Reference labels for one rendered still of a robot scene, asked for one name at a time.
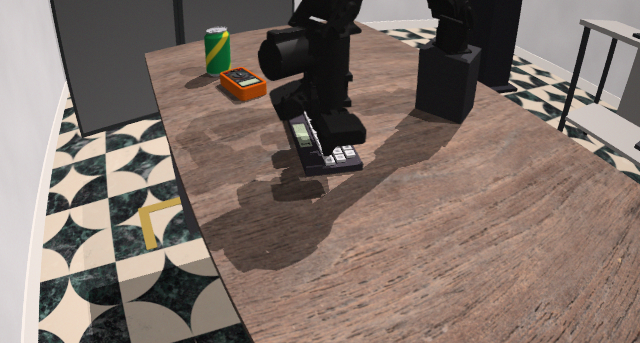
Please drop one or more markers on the green drink can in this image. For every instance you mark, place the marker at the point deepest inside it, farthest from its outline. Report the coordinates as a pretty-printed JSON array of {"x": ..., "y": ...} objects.
[{"x": 217, "y": 50}]

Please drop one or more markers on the orange pocket multimeter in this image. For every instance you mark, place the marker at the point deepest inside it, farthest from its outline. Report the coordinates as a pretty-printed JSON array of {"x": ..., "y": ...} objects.
[{"x": 243, "y": 84}]

